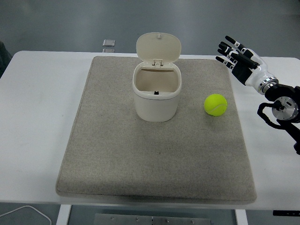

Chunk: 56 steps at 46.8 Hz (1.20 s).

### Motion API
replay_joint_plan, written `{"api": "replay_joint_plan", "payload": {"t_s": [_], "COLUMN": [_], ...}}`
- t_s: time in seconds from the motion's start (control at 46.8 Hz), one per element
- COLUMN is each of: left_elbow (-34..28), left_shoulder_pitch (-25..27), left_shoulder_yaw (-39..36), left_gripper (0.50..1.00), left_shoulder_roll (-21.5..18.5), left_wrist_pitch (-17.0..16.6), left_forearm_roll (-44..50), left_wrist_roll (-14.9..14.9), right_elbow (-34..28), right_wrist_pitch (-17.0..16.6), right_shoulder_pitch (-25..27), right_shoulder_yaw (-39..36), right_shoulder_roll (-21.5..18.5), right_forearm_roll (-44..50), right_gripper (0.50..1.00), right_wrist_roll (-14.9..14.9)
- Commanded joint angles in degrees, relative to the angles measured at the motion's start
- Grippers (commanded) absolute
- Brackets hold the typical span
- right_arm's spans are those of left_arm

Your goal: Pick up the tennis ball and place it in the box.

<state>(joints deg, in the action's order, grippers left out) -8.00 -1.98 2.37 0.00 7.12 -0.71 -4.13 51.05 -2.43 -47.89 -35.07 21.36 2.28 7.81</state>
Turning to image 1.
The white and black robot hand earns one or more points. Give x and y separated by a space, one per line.
254 75

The yellow tennis ball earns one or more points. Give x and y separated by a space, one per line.
215 104

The cream bin with hinged lid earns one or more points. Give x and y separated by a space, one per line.
154 105

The beige fabric mat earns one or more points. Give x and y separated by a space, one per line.
154 159

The black table control panel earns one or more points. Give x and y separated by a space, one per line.
286 213

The white table leg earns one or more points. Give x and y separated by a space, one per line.
63 215
241 216

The clear square floor plate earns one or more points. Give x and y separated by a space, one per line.
109 42
108 50

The grey metal plate with screws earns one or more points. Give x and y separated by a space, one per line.
152 220

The dark grey object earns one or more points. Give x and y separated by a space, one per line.
4 59

